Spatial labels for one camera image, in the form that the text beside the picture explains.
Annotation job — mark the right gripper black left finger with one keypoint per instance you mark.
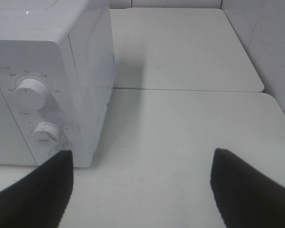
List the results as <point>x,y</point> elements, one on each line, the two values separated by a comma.
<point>39,200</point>

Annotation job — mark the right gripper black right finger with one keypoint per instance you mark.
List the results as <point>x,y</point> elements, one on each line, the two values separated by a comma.
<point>245,197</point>

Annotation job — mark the round white door button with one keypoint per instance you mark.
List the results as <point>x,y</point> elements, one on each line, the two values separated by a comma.
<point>53,153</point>

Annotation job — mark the white microwave knob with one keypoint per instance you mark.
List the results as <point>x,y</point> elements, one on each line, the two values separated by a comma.
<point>31,94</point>
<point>47,133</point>

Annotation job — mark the white microwave oven body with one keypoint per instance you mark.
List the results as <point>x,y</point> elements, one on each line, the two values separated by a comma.
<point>68,46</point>

